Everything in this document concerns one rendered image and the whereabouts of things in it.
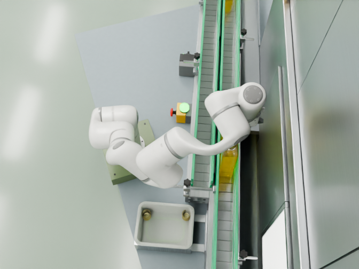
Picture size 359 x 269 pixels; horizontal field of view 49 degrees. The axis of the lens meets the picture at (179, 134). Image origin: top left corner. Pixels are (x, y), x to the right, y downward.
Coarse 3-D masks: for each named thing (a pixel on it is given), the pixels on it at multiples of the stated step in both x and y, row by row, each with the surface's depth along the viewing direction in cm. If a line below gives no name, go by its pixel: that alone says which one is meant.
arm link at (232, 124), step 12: (216, 120) 98; (228, 120) 96; (240, 120) 96; (168, 132) 105; (180, 132) 104; (228, 132) 96; (240, 132) 96; (168, 144) 104; (180, 144) 102; (192, 144) 101; (204, 144) 104; (216, 144) 99; (228, 144) 97; (180, 156) 105
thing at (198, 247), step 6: (198, 216) 162; (204, 216) 162; (204, 222) 161; (138, 246) 151; (144, 246) 150; (192, 246) 156; (198, 246) 156; (204, 246) 155; (180, 252) 155; (186, 252) 154; (204, 252) 153
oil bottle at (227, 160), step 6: (228, 150) 139; (234, 150) 139; (222, 156) 142; (228, 156) 141; (234, 156) 140; (222, 162) 145; (228, 162) 145; (234, 162) 144; (222, 168) 150; (228, 168) 149; (222, 174) 155; (228, 174) 154
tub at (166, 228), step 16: (144, 208) 158; (160, 208) 158; (176, 208) 157; (192, 208) 155; (144, 224) 159; (160, 224) 159; (176, 224) 159; (192, 224) 152; (144, 240) 156; (160, 240) 156; (176, 240) 156; (192, 240) 149
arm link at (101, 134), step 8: (96, 112) 141; (96, 120) 137; (96, 128) 133; (104, 128) 133; (112, 128) 133; (120, 128) 132; (128, 128) 134; (96, 136) 132; (104, 136) 132; (112, 136) 131; (120, 136) 128; (128, 136) 130; (96, 144) 133; (104, 144) 133
